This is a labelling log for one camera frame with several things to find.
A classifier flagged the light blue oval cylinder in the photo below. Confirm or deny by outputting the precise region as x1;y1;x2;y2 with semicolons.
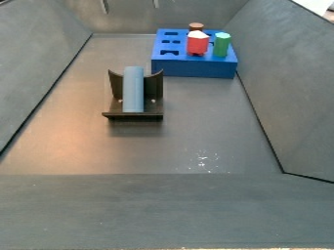
123;66;143;112

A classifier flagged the dark curved cradle fixture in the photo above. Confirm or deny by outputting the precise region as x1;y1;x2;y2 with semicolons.
102;71;164;121

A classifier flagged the blue foam shape-sorter board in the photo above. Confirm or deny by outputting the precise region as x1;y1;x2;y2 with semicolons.
151;28;238;79

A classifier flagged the red pentagonal prism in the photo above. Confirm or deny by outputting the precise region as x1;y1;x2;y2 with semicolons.
187;30;208;55

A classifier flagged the green hexagonal prism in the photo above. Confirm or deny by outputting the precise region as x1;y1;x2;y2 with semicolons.
212;32;231;57

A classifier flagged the brown round cylinder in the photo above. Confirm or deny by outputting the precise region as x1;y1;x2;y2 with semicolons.
190;22;203;31

